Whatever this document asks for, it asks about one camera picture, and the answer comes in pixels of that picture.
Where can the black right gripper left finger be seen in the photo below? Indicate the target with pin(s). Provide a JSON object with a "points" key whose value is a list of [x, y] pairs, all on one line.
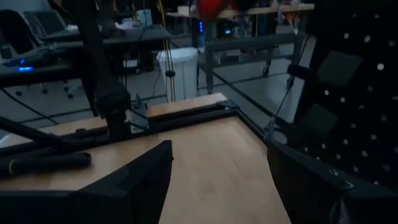
{"points": [[130, 186]]}

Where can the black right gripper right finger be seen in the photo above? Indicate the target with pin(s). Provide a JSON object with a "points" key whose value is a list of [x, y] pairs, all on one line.
{"points": [[304, 180]]}

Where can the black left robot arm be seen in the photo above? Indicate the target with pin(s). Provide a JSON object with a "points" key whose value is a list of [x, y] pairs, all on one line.
{"points": [[105, 96]]}

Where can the black pegboard stand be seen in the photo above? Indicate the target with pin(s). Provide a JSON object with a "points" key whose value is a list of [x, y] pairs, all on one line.
{"points": [[357, 124]]}

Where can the black flashlight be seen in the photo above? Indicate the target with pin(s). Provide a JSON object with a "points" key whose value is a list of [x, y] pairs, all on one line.
{"points": [[46, 163]]}

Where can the white waste bin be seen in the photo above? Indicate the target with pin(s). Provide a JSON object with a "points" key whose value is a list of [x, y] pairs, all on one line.
{"points": [[182, 74]]}

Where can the black desk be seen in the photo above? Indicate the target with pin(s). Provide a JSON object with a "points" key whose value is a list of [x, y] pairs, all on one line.
{"points": [[140, 34]]}

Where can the black computer tower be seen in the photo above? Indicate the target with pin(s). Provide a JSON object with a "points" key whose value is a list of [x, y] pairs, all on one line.
{"points": [[199, 34]]}

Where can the grey laptop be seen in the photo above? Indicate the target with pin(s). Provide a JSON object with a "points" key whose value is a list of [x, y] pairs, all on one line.
{"points": [[49, 23]]}

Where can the person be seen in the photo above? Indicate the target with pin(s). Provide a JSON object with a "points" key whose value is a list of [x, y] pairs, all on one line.
{"points": [[211, 8]]}

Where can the grey metal bracket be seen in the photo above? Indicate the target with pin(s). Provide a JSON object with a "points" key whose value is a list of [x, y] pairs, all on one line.
{"points": [[140, 118]]}

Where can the black aluminium table frame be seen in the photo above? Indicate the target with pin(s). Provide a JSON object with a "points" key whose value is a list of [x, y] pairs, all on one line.
{"points": [[192, 114]]}

